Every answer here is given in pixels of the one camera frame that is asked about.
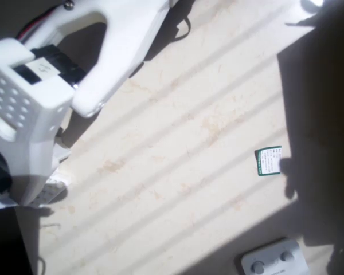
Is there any green bordered paper label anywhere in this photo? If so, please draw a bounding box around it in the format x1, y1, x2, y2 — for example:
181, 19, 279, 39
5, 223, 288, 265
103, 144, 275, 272
254, 146, 284, 178

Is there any white box with two knobs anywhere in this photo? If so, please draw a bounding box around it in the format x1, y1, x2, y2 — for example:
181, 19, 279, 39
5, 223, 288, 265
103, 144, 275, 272
236, 237, 310, 275

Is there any white perforated base plate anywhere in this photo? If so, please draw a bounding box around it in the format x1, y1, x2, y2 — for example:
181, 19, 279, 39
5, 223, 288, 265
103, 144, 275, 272
28, 171, 73, 207

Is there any red black elbow cable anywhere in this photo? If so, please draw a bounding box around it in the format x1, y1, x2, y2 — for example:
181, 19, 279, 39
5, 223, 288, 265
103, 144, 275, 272
15, 0, 65, 41

